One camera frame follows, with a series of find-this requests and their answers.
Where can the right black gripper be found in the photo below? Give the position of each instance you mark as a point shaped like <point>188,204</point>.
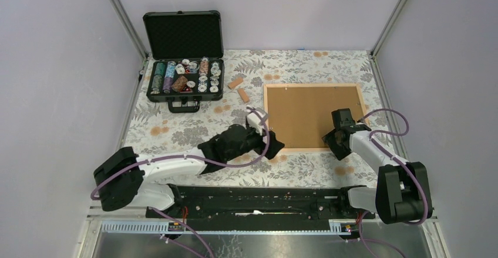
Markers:
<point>339,153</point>

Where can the wooden block near case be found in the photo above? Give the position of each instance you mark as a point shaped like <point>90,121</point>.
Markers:
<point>236,82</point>

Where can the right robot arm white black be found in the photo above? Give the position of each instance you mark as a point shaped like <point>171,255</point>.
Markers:
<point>402,194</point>

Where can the black poker chip case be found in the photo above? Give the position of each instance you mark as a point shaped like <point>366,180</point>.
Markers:
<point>187,48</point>

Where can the photo print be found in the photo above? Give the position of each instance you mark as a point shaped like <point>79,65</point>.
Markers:
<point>311,116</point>

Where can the light wooden picture frame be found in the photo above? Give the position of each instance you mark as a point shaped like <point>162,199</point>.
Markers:
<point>315,150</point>

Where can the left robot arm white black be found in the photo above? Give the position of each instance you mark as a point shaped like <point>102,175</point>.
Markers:
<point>127,179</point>

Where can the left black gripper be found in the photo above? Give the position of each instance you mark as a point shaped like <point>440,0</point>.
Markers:
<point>274,146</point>

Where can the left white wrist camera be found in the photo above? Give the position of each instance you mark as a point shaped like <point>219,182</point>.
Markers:
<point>257,119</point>

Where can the wooden block near photo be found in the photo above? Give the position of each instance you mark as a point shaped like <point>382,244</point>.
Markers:
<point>243,95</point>

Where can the floral patterned table mat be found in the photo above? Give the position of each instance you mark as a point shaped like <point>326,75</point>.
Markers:
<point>154,130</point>

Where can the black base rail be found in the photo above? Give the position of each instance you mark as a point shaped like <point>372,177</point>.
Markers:
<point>257,207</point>

